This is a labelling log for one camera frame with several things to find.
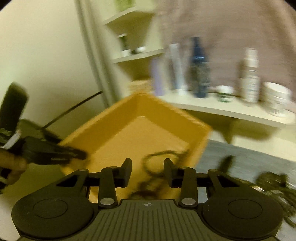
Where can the pink hanging towel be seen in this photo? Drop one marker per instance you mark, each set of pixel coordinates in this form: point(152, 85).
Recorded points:
point(219, 27)

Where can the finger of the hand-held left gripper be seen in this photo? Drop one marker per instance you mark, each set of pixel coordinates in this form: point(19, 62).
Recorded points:
point(50, 160)
point(64, 150)

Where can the dark blue spray bottle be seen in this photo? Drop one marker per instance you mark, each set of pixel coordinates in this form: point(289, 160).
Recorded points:
point(200, 71)

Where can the small black white tube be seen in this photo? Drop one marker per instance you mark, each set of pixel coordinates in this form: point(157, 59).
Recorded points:
point(124, 44)

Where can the clear spray bottle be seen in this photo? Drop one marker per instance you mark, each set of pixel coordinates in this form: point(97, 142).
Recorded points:
point(250, 78)

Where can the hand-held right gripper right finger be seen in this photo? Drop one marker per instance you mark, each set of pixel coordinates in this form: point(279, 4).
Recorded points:
point(168, 172)

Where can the white cream jar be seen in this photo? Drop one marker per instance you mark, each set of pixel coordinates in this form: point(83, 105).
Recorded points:
point(277, 99)

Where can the white blue standing tube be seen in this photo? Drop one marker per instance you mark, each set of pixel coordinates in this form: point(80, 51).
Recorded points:
point(178, 69)

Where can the small cardboard box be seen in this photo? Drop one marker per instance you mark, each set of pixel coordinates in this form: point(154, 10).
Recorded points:
point(140, 87)

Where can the person's left hand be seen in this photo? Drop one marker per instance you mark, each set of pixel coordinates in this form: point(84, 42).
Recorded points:
point(11, 169)

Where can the black oblong case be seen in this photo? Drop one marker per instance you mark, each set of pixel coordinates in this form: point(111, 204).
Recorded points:
point(225, 163)

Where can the small green jar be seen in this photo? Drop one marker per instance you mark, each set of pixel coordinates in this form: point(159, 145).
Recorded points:
point(224, 93)

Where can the yellow plastic basket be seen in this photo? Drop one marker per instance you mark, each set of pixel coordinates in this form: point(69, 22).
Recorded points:
point(138, 129)

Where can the grey fluffy mat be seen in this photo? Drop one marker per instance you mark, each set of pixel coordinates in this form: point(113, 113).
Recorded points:
point(242, 160)

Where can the lavender cone tube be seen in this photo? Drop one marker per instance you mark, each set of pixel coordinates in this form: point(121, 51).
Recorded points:
point(159, 78)

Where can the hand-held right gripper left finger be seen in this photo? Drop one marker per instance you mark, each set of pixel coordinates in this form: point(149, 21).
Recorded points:
point(127, 172)

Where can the beige corner shelf unit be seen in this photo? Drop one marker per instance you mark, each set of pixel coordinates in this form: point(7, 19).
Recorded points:
point(208, 107)

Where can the beige wardrobe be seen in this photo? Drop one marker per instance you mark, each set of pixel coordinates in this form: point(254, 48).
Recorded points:
point(57, 69)

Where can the thin reddish-brown bead strand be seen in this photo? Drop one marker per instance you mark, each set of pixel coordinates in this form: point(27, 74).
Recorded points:
point(148, 192)

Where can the small white-capped lying tube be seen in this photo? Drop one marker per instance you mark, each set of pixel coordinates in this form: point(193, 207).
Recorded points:
point(138, 50)

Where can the green liquid bottle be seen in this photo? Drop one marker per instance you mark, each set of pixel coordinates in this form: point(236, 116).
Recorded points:
point(124, 4)

